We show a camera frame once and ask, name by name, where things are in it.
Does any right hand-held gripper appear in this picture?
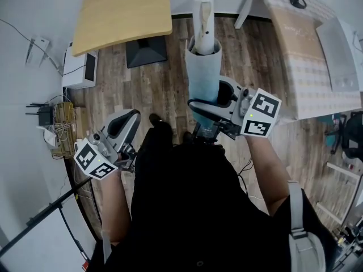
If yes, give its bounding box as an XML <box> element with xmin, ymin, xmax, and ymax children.
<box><xmin>188</xmin><ymin>76</ymin><xmax>283</xmax><ymax>141</ymax></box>

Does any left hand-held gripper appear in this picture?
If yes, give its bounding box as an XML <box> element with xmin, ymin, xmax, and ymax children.
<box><xmin>73</xmin><ymin>109</ymin><xmax>142</xmax><ymax>181</ymax></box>

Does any person's right forearm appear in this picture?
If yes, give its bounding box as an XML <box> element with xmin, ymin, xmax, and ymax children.
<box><xmin>245</xmin><ymin>134</ymin><xmax>293</xmax><ymax>216</ymax></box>

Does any person's left forearm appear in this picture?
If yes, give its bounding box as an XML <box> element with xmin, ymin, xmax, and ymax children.
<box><xmin>98</xmin><ymin>165</ymin><xmax>134</xmax><ymax>245</ymax></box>

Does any black chest-mounted display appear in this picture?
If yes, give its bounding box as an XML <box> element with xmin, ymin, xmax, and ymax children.
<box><xmin>192</xmin><ymin>122</ymin><xmax>221</xmax><ymax>146</ymax></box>

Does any white box with black panel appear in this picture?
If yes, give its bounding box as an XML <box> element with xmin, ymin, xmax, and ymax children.
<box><xmin>61</xmin><ymin>48</ymin><xmax>99</xmax><ymax>90</ymax></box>

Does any small white network device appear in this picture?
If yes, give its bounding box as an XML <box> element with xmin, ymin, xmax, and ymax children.
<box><xmin>44</xmin><ymin>129</ymin><xmax>57</xmax><ymax>147</ymax></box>

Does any black router with antennas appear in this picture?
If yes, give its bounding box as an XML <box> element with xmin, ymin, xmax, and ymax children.
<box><xmin>25</xmin><ymin>103</ymin><xmax>54</xmax><ymax>126</ymax></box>

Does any checked tablecloth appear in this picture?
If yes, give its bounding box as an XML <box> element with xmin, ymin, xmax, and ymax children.
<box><xmin>254</xmin><ymin>0</ymin><xmax>363</xmax><ymax>121</ymax></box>

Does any white slanted table leg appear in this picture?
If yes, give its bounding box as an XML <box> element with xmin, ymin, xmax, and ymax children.
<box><xmin>234</xmin><ymin>0</ymin><xmax>258</xmax><ymax>29</ymax></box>

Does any person's black clothing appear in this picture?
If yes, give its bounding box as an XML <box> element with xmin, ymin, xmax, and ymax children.
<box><xmin>90</xmin><ymin>120</ymin><xmax>338</xmax><ymax>272</ymax></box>

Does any light wooden table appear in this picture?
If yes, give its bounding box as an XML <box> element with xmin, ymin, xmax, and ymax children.
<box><xmin>71</xmin><ymin>0</ymin><xmax>173</xmax><ymax>69</ymax></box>

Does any grey flat tray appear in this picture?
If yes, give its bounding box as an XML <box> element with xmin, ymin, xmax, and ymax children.
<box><xmin>315</xmin><ymin>17</ymin><xmax>361</xmax><ymax>93</ymax></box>

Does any black stand pole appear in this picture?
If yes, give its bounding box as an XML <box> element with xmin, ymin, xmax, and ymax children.
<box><xmin>0</xmin><ymin>177</ymin><xmax>94</xmax><ymax>254</ymax></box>

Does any black office chair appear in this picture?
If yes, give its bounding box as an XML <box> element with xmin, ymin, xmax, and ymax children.
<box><xmin>324</xmin><ymin>110</ymin><xmax>363</xmax><ymax>163</ymax></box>

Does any cardboard box with cables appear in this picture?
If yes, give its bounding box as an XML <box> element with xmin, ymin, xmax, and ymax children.
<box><xmin>50</xmin><ymin>102</ymin><xmax>88</xmax><ymax>160</ymax></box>

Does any white wall-mounted device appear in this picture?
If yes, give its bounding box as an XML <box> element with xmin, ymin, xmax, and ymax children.
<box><xmin>25</xmin><ymin>36</ymin><xmax>52</xmax><ymax>67</ymax></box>

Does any grey shoulder strap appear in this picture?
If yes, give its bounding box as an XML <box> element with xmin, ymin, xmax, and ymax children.
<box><xmin>288</xmin><ymin>181</ymin><xmax>327</xmax><ymax>272</ymax></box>
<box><xmin>102</xmin><ymin>231</ymin><xmax>113</xmax><ymax>265</ymax></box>

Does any white metal frame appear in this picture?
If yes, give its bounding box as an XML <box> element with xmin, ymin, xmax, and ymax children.
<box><xmin>316</xmin><ymin>161</ymin><xmax>363</xmax><ymax>225</ymax></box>

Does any grey wall cable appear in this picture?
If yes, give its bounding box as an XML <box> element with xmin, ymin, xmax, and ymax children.
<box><xmin>0</xmin><ymin>18</ymin><xmax>64</xmax><ymax>78</ymax></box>

